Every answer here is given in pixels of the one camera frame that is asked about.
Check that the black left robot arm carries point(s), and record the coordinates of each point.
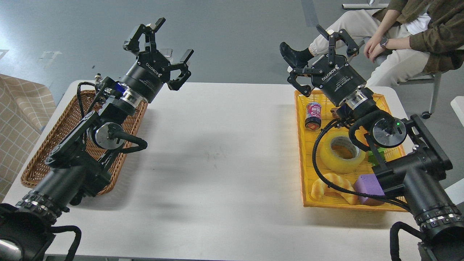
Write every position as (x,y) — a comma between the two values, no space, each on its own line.
(28,228)

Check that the purple foam cube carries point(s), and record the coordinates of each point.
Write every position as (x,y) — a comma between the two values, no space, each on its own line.
(368,184)

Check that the white bar stand base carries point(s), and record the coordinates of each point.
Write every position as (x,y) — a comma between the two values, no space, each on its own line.
(363,6)

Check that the toy croissant bread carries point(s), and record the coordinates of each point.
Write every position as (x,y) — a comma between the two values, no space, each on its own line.
(320,188)

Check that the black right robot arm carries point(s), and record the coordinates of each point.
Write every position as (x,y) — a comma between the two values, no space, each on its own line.
(410,161)

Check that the white office chair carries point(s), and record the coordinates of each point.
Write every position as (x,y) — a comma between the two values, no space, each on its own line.
(431,78)

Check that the brown wicker basket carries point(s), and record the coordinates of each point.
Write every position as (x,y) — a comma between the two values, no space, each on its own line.
(94,136)

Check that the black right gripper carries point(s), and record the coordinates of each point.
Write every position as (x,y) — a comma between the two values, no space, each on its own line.
(337,78)

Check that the seated person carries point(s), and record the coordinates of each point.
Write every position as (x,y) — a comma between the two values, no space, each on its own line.
(423,36)

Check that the yellow tape roll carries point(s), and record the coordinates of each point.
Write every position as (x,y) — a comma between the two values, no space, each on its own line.
(339,154)

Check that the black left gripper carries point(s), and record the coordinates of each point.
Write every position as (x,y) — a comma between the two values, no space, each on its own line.
(145,77)

